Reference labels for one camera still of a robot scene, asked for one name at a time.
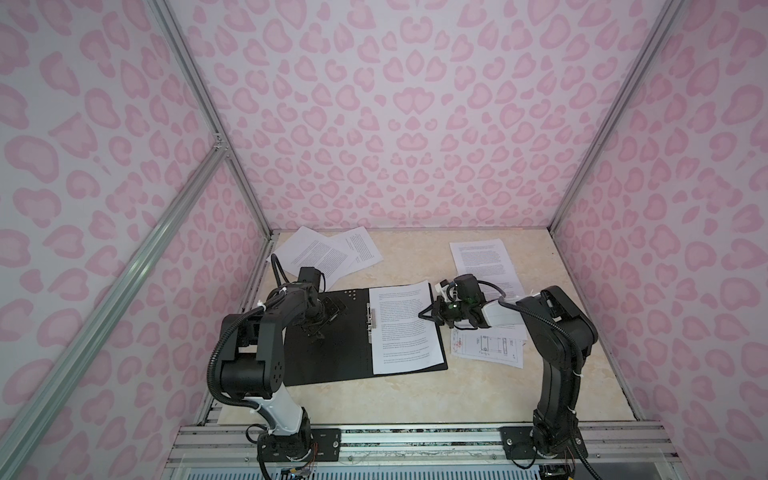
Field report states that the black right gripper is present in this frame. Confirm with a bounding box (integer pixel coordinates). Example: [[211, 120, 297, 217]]
[[417, 295, 472, 329]]

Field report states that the printed paper stack top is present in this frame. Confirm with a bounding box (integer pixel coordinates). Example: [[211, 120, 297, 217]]
[[369, 281, 446, 376]]

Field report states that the red folder black inside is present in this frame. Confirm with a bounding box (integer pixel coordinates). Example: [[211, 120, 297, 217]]
[[284, 288, 448, 386]]

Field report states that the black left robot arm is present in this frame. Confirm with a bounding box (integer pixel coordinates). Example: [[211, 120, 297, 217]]
[[206, 283, 345, 440]]

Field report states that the paper with diagram bottom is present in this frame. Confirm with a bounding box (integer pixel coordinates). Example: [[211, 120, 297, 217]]
[[451, 325, 528, 369]]

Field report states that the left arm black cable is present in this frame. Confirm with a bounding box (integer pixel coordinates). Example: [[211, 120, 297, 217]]
[[206, 253, 301, 412]]

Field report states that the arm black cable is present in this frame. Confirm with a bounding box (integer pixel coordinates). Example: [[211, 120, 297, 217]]
[[476, 278, 586, 379], [206, 253, 301, 412]]

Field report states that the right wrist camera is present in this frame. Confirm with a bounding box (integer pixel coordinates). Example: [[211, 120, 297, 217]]
[[441, 274, 486, 303]]

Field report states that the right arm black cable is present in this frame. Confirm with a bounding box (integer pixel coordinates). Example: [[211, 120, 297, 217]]
[[476, 278, 586, 379]]

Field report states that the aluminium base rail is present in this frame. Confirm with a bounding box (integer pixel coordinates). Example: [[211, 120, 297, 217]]
[[161, 421, 688, 479]]

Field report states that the left corner aluminium post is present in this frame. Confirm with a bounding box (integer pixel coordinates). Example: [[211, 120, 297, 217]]
[[146, 0, 272, 238]]

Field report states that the corner aluminium post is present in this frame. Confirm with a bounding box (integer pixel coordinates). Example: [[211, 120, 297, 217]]
[[146, 0, 272, 238], [548, 0, 689, 236]]

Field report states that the diagonal aluminium frame bar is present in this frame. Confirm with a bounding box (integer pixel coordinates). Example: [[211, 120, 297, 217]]
[[1, 146, 228, 479]]

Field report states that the right corner aluminium post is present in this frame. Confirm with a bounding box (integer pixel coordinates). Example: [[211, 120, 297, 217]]
[[548, 0, 689, 236]]

